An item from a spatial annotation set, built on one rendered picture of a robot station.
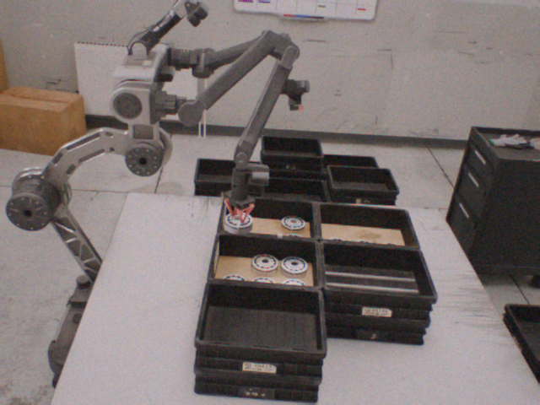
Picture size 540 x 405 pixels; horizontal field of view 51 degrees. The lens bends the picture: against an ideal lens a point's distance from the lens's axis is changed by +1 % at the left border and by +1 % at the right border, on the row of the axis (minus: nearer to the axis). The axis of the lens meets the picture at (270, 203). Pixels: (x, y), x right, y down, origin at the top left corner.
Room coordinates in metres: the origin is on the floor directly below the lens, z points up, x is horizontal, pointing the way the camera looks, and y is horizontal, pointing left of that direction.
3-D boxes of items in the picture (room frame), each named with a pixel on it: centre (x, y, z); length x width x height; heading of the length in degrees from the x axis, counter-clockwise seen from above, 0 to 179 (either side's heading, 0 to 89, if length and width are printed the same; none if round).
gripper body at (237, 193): (1.75, 0.11, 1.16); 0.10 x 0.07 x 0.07; 46
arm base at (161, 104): (1.78, 0.38, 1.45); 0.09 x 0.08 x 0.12; 5
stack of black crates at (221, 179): (2.99, 0.26, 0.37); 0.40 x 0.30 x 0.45; 95
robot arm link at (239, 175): (1.75, 0.11, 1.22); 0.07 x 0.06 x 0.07; 95
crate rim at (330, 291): (1.69, -0.40, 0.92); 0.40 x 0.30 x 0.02; 91
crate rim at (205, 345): (1.38, -0.01, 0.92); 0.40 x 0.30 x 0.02; 91
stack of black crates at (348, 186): (3.06, -0.54, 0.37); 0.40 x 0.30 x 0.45; 95
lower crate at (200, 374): (1.38, -0.01, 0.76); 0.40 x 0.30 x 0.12; 91
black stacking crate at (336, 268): (1.69, -0.40, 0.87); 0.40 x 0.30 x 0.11; 91
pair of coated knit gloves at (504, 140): (3.15, -1.37, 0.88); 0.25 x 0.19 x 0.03; 95
